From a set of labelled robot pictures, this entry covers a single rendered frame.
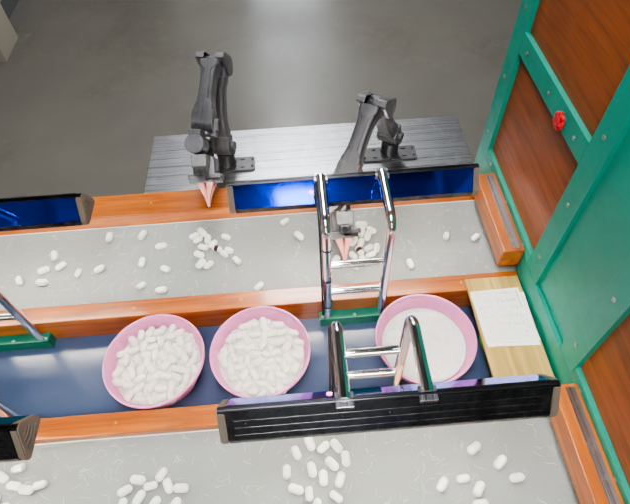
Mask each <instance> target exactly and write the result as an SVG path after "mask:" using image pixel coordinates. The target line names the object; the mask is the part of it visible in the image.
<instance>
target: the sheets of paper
mask: <svg viewBox="0 0 630 504"><path fill-rule="evenodd" d="M470 294H471V295H470V296H471V298H472V301H473V304H474V306H475V310H476V313H477V316H478V319H479V322H480V325H481V329H482V332H483V335H484V338H485V341H486V344H487V345H488V347H490V348H491V347H498V346H521V345H540V342H539V340H540V338H539V335H538V333H537V331H536V329H535V326H534V323H533V320H532V316H531V313H530V310H529V307H528V304H527V301H526V297H525V294H524V292H519V289H518V287H516V288H506V289H495V290H484V291H473V292H470Z"/></svg>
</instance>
